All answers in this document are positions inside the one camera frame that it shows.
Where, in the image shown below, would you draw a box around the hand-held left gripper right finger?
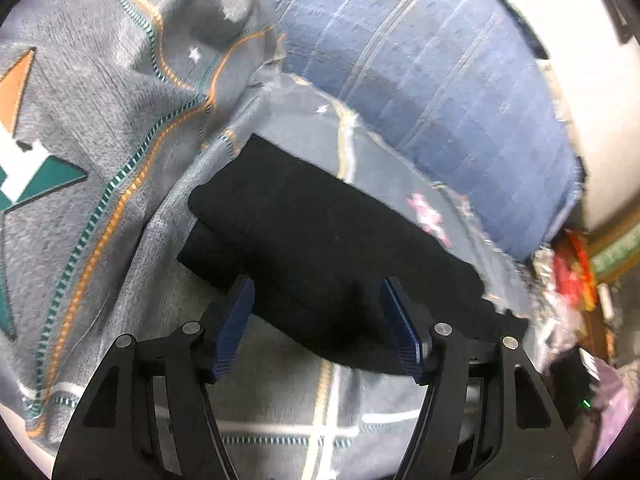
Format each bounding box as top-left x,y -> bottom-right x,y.
380,277 -> 586,480

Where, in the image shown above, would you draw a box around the pile of colourful clutter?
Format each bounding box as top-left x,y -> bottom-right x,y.
520,227 -> 636,476

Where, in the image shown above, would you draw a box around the grey patterned blanket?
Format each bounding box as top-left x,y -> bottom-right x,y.
0,0 -> 286,461

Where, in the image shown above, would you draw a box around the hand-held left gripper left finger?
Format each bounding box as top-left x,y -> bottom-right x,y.
51,274 -> 256,480

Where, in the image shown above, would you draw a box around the black pants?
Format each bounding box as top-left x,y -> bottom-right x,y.
177,133 -> 530,376

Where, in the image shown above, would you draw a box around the grey checked bed sheet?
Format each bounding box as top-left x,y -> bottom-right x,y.
115,72 -> 538,480

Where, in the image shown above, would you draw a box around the blue checked quilt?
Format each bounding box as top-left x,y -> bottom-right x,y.
240,0 -> 586,263

